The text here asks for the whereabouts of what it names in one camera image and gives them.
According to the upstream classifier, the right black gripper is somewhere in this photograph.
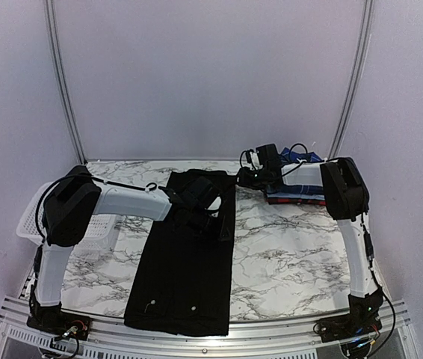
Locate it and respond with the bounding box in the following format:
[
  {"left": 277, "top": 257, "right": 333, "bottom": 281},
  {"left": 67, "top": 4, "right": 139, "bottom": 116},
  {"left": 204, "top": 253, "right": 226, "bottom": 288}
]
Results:
[{"left": 236, "top": 167, "right": 268, "bottom": 190}]

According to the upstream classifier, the blue plaid folded shirt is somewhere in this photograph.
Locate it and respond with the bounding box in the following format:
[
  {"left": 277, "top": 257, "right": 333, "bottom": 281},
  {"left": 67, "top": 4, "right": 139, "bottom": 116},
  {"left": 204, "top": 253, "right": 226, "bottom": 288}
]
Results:
[{"left": 265, "top": 143, "right": 327, "bottom": 195}]

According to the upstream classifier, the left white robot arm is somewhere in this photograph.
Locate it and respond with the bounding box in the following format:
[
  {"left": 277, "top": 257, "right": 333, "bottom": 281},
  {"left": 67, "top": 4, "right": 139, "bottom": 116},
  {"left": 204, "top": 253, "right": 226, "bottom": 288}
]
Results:
[{"left": 29, "top": 165, "right": 229, "bottom": 333}]

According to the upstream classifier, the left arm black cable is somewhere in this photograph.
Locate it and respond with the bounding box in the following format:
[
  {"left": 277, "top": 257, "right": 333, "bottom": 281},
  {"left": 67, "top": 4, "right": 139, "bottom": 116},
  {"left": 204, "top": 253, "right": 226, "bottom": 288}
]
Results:
[{"left": 26, "top": 175, "right": 160, "bottom": 300}]

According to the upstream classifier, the black long sleeve shirt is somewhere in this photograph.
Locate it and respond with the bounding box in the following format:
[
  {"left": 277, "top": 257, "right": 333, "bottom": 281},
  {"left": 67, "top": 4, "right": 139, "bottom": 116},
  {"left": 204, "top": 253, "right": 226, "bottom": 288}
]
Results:
[{"left": 124, "top": 169, "right": 235, "bottom": 337}]

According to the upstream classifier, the left aluminium frame post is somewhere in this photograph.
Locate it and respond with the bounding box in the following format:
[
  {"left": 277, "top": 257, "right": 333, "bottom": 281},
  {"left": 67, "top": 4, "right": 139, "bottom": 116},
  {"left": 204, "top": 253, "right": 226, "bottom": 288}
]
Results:
[{"left": 43, "top": 0, "right": 87, "bottom": 165}]

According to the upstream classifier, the red plaid folded shirt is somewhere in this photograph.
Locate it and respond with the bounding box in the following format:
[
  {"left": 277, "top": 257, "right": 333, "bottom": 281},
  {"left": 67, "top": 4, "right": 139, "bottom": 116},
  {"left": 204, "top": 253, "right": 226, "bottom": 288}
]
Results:
[{"left": 267, "top": 197, "right": 326, "bottom": 206}]

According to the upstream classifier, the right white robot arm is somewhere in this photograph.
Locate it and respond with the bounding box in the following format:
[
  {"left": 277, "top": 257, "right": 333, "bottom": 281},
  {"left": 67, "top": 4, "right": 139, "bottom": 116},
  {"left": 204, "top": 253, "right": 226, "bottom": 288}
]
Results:
[{"left": 237, "top": 144, "right": 384, "bottom": 335}]

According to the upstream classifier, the right aluminium frame post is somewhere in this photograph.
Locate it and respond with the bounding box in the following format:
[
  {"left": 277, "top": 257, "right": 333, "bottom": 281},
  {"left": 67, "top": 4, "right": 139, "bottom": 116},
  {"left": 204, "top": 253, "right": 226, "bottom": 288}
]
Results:
[{"left": 328, "top": 0, "right": 375, "bottom": 158}]

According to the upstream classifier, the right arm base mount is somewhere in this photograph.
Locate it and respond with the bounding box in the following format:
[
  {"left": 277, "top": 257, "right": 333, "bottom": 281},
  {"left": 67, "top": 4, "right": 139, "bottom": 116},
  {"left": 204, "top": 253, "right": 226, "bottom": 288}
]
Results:
[{"left": 313, "top": 314, "right": 382, "bottom": 343}]

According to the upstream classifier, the front aluminium rail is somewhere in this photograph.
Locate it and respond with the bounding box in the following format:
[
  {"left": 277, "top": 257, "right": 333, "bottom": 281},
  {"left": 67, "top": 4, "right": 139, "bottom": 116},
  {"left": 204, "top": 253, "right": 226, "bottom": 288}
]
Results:
[{"left": 0, "top": 297, "right": 419, "bottom": 358}]

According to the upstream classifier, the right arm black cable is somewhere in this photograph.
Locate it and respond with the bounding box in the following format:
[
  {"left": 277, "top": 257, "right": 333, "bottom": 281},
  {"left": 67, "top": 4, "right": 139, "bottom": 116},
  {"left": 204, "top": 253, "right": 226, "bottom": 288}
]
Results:
[{"left": 239, "top": 143, "right": 398, "bottom": 337}]

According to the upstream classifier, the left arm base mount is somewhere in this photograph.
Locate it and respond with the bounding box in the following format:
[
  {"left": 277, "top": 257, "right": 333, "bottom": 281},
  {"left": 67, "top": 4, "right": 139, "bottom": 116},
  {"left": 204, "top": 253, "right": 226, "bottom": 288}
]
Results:
[{"left": 27, "top": 307, "right": 92, "bottom": 340}]

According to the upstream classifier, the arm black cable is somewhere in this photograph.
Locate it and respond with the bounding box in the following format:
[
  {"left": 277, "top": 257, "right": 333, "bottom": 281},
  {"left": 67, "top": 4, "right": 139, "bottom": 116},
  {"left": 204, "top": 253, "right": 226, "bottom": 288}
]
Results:
[
  {"left": 26, "top": 175, "right": 160, "bottom": 300},
  {"left": 239, "top": 143, "right": 398, "bottom": 337}
]

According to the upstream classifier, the white plastic basket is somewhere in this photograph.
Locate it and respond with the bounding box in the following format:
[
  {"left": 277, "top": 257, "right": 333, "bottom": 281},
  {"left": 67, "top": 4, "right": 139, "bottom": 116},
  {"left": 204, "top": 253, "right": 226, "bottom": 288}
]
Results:
[{"left": 16, "top": 182, "right": 117, "bottom": 245}]

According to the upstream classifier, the aluminium frame post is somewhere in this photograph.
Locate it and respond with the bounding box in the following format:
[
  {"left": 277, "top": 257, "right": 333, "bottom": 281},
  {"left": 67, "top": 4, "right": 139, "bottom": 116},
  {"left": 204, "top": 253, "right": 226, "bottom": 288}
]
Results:
[
  {"left": 43, "top": 0, "right": 87, "bottom": 165},
  {"left": 328, "top": 0, "right": 375, "bottom": 158}
]

